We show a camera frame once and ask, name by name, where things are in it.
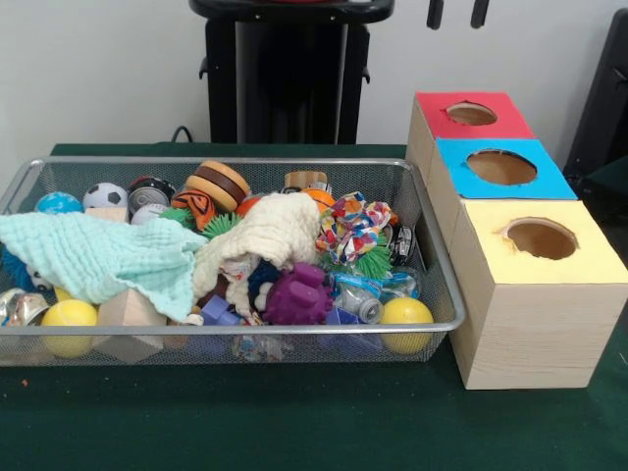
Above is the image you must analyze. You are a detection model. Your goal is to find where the purple rubber toy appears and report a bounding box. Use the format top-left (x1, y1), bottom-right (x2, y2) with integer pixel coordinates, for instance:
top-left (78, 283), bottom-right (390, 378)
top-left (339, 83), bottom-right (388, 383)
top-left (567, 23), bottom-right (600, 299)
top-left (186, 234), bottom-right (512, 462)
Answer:
top-left (262, 262), bottom-right (335, 326)

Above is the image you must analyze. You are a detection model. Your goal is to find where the metal wire mesh bin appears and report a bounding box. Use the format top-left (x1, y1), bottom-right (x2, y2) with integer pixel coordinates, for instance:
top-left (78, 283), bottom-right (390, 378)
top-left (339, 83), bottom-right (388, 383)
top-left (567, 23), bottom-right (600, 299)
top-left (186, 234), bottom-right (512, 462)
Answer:
top-left (0, 155), bottom-right (466, 368)

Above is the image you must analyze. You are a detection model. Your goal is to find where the black upright panel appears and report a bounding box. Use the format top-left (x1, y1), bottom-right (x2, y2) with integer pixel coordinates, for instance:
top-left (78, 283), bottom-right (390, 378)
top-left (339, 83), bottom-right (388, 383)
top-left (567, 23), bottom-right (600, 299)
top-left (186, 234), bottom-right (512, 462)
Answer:
top-left (562, 8), bottom-right (628, 197)

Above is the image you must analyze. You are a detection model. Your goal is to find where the black and white football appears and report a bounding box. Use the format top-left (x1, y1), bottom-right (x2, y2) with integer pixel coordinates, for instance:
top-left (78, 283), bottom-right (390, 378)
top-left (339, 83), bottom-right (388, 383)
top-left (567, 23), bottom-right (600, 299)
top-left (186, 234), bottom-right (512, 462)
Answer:
top-left (81, 182), bottom-right (129, 212)

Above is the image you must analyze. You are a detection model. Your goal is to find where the large green spiky ball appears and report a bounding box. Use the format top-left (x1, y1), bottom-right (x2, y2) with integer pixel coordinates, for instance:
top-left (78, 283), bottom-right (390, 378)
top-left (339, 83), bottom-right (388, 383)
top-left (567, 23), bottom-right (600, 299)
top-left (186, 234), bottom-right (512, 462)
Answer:
top-left (352, 235), bottom-right (394, 281)

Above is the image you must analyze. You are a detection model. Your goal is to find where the blue globe ball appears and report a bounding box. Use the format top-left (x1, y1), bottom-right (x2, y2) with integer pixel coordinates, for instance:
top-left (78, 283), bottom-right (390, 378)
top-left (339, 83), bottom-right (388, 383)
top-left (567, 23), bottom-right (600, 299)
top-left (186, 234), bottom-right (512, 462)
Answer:
top-left (34, 191), bottom-right (84, 216)

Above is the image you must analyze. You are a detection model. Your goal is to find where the yellow ball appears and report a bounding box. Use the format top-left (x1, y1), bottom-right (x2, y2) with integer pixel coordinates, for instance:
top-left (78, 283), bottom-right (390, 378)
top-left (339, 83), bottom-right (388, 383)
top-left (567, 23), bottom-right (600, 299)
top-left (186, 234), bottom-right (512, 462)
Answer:
top-left (40, 298), bottom-right (99, 358)
top-left (380, 297), bottom-right (436, 355)

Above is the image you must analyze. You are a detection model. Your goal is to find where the toy burger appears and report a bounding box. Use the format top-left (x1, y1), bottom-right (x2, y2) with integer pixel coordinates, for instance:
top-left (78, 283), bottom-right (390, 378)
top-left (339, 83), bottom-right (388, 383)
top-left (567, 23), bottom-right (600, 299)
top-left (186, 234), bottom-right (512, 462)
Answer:
top-left (184, 160), bottom-right (250, 213)

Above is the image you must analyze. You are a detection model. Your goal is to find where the mint green cloth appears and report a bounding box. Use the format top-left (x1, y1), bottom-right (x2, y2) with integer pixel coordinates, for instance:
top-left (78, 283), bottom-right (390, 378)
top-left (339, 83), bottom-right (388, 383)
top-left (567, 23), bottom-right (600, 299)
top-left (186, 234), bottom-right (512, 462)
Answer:
top-left (0, 211), bottom-right (210, 324)

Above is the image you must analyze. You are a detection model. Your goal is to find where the cream white cloth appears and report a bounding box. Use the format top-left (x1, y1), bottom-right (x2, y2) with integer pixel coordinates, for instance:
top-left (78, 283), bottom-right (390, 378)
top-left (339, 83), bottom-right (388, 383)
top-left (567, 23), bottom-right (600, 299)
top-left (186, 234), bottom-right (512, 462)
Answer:
top-left (191, 191), bottom-right (323, 315)

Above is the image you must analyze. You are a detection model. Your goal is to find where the wooden box with three holes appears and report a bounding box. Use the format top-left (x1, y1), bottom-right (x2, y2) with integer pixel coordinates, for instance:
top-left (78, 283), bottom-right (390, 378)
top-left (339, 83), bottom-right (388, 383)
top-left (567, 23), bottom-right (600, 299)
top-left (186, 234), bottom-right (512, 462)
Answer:
top-left (405, 90), bottom-right (628, 392)

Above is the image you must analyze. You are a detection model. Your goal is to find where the crushed bottle with blue label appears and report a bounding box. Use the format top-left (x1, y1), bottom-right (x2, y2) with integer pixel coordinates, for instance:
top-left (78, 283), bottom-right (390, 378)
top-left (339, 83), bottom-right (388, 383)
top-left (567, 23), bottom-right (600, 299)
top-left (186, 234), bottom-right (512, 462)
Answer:
top-left (382, 267), bottom-right (423, 301)

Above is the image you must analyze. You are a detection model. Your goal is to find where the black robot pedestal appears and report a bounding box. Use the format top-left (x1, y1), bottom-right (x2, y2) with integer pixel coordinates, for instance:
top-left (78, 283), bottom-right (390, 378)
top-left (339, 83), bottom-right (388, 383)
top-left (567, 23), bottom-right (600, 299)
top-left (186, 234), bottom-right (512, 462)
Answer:
top-left (188, 0), bottom-right (396, 144)

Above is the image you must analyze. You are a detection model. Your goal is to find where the dark green tablecloth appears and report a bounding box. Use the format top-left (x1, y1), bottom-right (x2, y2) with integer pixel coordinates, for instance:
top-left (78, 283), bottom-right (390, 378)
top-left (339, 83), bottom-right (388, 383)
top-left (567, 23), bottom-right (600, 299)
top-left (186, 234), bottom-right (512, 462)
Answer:
top-left (0, 141), bottom-right (628, 471)

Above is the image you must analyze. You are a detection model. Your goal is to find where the clear bottle with blue label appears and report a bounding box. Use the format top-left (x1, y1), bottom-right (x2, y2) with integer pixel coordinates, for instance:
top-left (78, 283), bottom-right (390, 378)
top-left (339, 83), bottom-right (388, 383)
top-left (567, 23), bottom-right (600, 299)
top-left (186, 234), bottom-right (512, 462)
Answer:
top-left (327, 271), bottom-right (387, 325)

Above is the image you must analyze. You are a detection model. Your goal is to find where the colourful packet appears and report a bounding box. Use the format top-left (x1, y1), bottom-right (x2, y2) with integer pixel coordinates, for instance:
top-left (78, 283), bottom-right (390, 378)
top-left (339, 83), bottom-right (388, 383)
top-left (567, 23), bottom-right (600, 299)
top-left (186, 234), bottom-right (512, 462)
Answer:
top-left (315, 191), bottom-right (399, 266)

